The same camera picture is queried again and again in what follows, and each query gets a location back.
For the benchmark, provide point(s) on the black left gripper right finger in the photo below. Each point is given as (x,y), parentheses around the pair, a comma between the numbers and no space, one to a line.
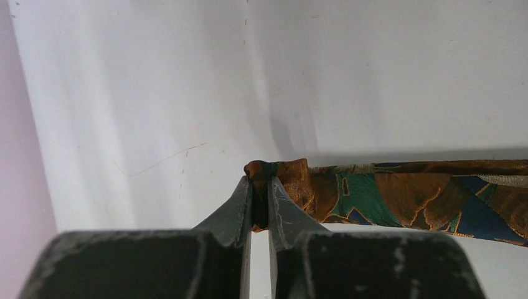
(309,261)

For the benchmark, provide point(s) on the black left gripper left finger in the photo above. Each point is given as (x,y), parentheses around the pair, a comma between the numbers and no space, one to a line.
(211,260)

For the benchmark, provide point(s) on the dark floral patterned tie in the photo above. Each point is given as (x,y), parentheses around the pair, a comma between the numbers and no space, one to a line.
(483,199)

